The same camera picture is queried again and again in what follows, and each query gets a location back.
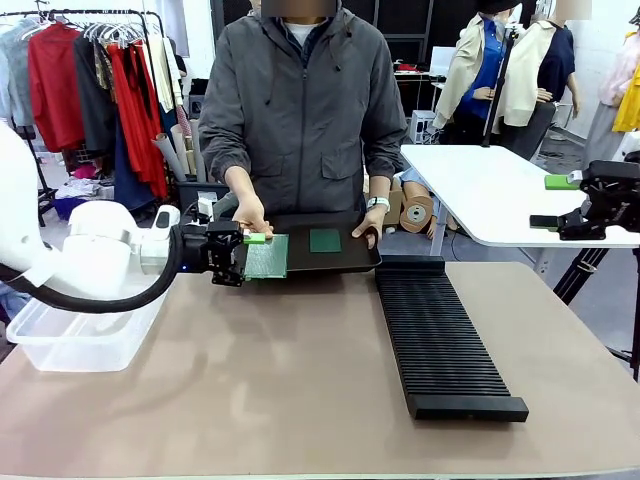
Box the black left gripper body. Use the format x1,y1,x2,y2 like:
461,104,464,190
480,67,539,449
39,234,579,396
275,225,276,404
169,219,237,276

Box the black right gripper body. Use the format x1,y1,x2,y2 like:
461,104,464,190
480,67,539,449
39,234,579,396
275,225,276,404
581,159,640,230

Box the large green PCB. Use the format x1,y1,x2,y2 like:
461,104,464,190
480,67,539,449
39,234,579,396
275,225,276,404
243,233,291,281

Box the small green PCB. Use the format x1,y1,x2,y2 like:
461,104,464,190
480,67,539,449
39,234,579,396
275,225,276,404
308,227,343,255

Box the black plastic tray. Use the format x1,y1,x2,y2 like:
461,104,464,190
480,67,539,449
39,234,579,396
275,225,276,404
266,211,384,274

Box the person's left forearm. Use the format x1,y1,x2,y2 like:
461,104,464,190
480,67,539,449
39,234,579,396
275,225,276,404
366,132,409,201

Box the person's right forearm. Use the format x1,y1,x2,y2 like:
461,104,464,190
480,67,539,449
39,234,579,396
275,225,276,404
198,134,257,202

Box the person's right hand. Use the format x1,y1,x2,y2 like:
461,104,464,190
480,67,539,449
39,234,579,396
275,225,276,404
231,192,276,242

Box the person's left hand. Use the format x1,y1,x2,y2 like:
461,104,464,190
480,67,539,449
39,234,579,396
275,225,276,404
350,204,390,250

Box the black tripod legs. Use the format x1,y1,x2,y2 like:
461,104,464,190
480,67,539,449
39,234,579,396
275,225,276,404
551,247,640,382

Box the grey storage bin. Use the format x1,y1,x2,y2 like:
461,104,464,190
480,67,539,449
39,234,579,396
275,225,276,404
176,179,230,215

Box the white side table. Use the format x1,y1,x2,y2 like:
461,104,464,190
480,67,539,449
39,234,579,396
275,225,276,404
399,143,640,250

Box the mannequin with yellow garment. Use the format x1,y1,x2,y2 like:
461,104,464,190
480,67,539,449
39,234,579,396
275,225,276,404
581,29,640,171

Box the cardboard tube bundle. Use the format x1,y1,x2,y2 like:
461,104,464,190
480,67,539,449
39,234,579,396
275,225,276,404
151,122,207,184

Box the navy hanging garment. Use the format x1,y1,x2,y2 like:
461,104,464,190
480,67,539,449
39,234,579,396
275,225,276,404
113,117,157,214

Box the black tripod pole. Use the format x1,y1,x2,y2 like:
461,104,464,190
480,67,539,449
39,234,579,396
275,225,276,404
480,24,520,150

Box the mannequin with navy dress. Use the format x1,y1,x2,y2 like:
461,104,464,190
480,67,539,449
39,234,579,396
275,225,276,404
501,4,582,146

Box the clothes pile on floor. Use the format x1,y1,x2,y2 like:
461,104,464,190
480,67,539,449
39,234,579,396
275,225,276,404
49,162,117,221

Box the person's grey jacket torso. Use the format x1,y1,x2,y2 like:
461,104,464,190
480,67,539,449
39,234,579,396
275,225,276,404
198,0,409,216

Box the mannequin with blue shirt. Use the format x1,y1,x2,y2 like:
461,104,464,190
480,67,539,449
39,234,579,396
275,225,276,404
431,0,507,146

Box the long red dress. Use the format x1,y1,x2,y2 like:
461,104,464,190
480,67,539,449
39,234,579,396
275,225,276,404
105,42,170,200

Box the brown cardboard box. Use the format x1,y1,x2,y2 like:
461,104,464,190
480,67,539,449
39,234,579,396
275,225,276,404
361,175,404,232

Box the white crate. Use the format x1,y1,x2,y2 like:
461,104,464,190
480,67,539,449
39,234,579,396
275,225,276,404
408,109,442,147

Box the cardboard spool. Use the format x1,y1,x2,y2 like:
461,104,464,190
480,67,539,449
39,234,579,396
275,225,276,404
399,194,437,235

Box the clear plastic box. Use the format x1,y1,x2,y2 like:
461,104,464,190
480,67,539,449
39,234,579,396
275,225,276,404
5,285,169,374

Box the cream hanging garment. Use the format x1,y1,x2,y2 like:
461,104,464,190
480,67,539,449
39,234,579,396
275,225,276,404
146,33,185,115

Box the black slotted PCB rack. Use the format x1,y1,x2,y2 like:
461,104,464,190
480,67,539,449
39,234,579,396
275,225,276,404
373,254,531,424

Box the dark grey garment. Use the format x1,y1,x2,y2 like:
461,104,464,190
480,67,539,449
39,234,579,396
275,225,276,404
72,33,119,161

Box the light blue cloth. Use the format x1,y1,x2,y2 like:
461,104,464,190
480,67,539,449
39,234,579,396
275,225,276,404
0,279,32,324

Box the red shirt on hanger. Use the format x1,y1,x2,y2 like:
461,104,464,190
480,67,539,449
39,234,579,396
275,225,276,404
27,22,87,154

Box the black clothes rack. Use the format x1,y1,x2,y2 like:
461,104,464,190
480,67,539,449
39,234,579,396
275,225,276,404
0,8,167,229

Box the light grey garment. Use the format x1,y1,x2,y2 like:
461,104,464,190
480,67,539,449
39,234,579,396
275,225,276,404
0,22,32,129

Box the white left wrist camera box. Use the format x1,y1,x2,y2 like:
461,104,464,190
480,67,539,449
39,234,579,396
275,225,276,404
196,192,217,222

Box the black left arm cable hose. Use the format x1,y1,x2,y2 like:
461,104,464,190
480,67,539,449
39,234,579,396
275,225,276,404
0,239,187,315

